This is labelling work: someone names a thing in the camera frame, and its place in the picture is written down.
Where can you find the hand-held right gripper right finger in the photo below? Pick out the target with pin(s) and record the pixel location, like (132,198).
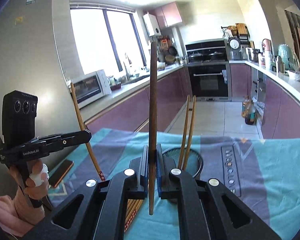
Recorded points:
(160,171)

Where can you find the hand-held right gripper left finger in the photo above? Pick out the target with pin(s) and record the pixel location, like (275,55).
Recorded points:
(146,166)

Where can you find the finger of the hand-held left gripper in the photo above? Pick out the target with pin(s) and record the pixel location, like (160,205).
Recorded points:
(70,137)

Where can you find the light chopstick with red end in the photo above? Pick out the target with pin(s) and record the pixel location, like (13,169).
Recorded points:
(185,130)
(191,130)
(77,110)

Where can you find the black mesh utensil holder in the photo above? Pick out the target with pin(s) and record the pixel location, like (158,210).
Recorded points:
(197,160)

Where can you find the bundle of light wooden chopsticks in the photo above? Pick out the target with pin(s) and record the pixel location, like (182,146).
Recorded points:
(132,210)

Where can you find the dark brown wooden chopstick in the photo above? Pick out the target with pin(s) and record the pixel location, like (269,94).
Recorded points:
(153,92)

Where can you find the person's left forearm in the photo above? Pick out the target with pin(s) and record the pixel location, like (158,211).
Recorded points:
(22,217)

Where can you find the person's left hand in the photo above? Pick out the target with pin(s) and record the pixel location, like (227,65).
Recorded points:
(36,165)

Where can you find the black phone with orange edge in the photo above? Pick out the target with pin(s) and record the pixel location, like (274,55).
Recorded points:
(61,172)

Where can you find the white toaster oven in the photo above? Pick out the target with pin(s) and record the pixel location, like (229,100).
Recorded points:
(90,87)

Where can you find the grey refrigerator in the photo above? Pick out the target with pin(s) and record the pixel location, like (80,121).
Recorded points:
(27,55)

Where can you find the purple base cabinets with window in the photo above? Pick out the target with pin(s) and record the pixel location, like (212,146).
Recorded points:
(140,97)

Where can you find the steel sink faucet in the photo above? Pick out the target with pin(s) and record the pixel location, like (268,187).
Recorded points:
(127,65)

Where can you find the kitchen window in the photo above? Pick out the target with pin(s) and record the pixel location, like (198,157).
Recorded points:
(90,42)

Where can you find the teal and grey tablecloth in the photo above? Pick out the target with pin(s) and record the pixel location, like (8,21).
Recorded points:
(252,205)

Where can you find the black integrated stove with oven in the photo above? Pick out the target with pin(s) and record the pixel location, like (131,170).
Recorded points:
(210,80)

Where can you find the yellow cooking oil bottle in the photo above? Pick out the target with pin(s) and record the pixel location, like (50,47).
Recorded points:
(245,107)

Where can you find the hanging utensil rack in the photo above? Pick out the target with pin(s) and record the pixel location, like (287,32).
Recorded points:
(168,48)

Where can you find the black lidded pan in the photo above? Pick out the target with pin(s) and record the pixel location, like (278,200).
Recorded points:
(216,53)
(195,54)

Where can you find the purple base cabinets with appliances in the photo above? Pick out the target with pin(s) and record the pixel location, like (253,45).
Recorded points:
(277,105)

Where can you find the white water heater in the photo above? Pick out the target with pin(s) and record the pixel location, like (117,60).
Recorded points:
(152,25)

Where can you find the grey rice cooker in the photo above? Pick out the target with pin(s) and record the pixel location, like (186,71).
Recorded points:
(235,48)

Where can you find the steel stock pot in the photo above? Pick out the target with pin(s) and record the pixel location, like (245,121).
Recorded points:
(253,54)

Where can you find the steel thermos bottle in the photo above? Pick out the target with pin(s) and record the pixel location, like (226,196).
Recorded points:
(280,65)

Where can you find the pink kettle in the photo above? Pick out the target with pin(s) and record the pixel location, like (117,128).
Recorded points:
(267,46)

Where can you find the white bowl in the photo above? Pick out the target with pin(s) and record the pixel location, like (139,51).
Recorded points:
(295,75)

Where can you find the teal appliance in plastic wrap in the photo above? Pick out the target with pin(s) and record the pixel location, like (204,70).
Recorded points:
(287,57)

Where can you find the wooden slat partition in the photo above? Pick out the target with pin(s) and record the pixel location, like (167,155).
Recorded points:
(296,30)

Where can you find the purple wall cabinet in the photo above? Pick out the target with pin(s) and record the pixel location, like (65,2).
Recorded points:
(168,15)

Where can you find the wall rack with cutting boards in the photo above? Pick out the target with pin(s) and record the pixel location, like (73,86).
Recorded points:
(240,31)

